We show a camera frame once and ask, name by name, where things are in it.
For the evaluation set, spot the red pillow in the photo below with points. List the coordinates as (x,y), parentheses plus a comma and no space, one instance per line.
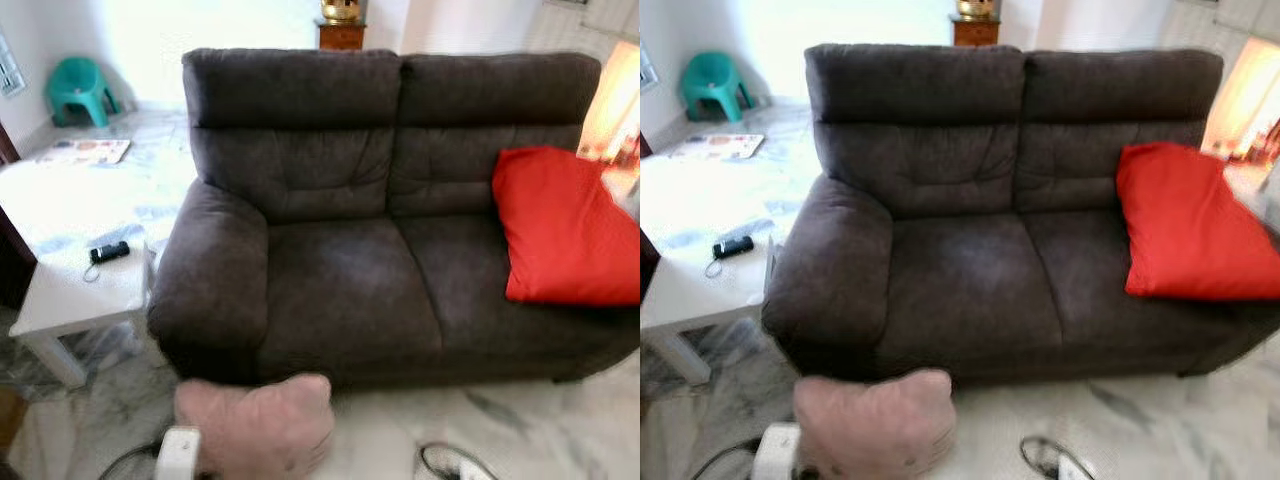
(570,230)
(1195,225)

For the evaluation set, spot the pink cat face pillow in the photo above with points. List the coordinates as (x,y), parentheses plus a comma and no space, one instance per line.
(255,425)
(875,420)

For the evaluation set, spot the printed floor mat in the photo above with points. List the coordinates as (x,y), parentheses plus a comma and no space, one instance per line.
(718,146)
(85,151)

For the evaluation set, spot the dark brown two-seat sofa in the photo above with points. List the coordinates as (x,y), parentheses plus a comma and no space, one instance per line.
(970,265)
(350,270)

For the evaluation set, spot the white low table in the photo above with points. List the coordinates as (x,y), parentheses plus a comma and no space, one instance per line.
(690,290)
(70,295)

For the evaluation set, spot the small black device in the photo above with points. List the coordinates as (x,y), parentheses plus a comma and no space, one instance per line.
(733,247)
(110,252)

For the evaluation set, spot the wooden cabinet with lit niche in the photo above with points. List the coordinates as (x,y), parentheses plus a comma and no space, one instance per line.
(615,100)
(1245,100)

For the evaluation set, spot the teal plastic chair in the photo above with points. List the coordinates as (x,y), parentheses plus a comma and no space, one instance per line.
(718,85)
(80,90)

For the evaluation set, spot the small brown wooden cabinet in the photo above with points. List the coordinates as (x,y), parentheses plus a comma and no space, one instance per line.
(341,36)
(975,33)

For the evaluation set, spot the golden ornament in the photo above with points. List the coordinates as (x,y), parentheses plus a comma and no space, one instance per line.
(341,10)
(975,8)

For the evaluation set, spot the window with grille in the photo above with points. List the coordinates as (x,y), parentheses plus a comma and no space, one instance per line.
(10,68)

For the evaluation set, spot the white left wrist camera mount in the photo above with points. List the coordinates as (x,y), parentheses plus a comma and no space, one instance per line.
(778,452)
(180,455)

